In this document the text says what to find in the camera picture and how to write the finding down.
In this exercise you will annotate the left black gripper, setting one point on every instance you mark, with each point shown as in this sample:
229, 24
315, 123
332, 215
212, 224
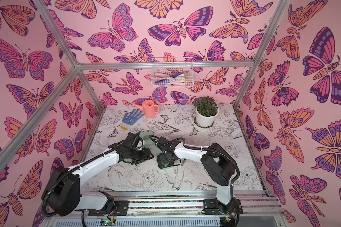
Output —
146, 156

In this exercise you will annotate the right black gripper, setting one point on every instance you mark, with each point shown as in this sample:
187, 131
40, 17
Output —
165, 158

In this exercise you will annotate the green case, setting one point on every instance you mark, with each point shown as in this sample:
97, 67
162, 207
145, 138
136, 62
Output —
166, 160
147, 142

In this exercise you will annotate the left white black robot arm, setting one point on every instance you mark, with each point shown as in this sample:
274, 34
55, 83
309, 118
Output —
63, 194

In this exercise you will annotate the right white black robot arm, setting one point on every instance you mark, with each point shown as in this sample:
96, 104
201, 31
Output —
218, 164

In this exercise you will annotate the blue garden glove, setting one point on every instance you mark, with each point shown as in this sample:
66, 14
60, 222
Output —
131, 118

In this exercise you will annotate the pink watering can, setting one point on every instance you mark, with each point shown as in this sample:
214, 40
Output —
149, 108

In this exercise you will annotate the potted green plant white pot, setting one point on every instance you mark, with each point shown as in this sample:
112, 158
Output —
206, 111

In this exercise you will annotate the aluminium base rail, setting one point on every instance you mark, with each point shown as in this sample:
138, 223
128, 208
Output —
177, 209

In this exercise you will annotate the white wire wall basket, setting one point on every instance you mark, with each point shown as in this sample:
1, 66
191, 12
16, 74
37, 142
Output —
173, 72

